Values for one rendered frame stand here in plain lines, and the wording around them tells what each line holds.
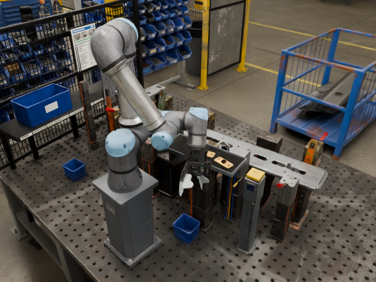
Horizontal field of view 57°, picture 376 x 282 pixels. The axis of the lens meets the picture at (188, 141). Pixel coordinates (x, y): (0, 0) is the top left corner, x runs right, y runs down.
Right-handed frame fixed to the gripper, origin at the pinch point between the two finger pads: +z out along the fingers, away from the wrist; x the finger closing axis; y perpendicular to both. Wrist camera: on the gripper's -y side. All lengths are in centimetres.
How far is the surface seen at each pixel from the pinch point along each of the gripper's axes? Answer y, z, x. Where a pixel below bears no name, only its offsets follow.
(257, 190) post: 22.7, -2.5, 16.6
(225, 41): -174, -125, 325
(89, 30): -119, -82, 42
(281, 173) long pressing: 21, -5, 48
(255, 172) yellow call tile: 20.7, -9.6, 17.6
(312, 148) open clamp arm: 31, -17, 63
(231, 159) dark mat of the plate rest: 8.3, -13.4, 19.3
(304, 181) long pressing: 32, -3, 50
